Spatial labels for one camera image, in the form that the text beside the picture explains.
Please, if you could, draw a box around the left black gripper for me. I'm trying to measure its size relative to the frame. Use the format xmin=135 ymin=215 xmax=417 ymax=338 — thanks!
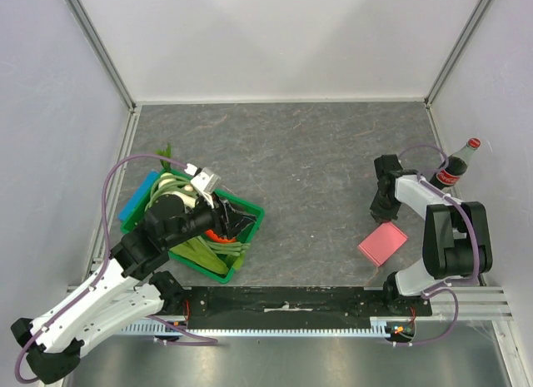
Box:
xmin=164 ymin=190 xmax=257 ymax=249

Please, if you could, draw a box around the pink paper box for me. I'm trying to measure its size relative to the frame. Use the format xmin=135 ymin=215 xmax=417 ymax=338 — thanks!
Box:
xmin=357 ymin=222 xmax=408 ymax=267

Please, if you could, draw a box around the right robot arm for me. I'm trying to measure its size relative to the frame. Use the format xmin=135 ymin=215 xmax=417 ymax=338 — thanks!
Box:
xmin=370 ymin=155 xmax=493 ymax=315

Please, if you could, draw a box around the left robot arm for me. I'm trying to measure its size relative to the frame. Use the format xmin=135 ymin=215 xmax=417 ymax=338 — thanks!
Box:
xmin=11 ymin=194 xmax=257 ymax=385

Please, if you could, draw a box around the orange carrot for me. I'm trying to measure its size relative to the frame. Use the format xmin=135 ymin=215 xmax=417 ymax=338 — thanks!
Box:
xmin=205 ymin=230 xmax=237 ymax=244

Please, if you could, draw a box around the green plastic basket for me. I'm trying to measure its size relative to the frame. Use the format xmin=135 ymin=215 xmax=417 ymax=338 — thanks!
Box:
xmin=117 ymin=171 xmax=265 ymax=284

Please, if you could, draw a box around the green leafy vegetable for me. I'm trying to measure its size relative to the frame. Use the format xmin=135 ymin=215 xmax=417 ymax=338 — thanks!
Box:
xmin=170 ymin=237 xmax=251 ymax=275

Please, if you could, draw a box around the cola glass bottle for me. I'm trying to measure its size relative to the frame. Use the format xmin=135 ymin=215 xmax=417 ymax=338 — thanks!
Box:
xmin=430 ymin=137 xmax=481 ymax=191

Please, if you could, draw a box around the green long beans bundle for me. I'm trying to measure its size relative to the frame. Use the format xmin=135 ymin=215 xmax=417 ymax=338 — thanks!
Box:
xmin=143 ymin=174 xmax=201 ymax=211

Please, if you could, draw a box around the blue flat board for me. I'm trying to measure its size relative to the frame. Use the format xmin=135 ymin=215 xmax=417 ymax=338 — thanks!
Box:
xmin=117 ymin=171 xmax=159 ymax=221

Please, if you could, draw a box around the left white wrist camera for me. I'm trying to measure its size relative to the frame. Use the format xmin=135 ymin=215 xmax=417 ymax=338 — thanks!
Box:
xmin=184 ymin=163 xmax=220 ymax=197

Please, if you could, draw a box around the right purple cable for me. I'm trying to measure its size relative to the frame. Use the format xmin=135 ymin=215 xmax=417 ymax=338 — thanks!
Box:
xmin=385 ymin=143 xmax=486 ymax=349

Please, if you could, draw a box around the purple cable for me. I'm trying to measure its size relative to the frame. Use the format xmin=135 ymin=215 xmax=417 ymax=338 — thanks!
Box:
xmin=385 ymin=143 xmax=486 ymax=349
xmin=14 ymin=152 xmax=220 ymax=384

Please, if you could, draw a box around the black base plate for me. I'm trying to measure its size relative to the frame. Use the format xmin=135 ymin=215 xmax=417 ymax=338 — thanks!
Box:
xmin=174 ymin=286 xmax=432 ymax=331

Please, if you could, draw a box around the grey cable duct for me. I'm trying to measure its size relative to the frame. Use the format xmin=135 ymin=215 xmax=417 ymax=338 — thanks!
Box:
xmin=117 ymin=319 xmax=391 ymax=338

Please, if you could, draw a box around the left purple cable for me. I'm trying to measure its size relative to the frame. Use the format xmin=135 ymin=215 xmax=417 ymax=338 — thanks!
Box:
xmin=14 ymin=152 xmax=220 ymax=384

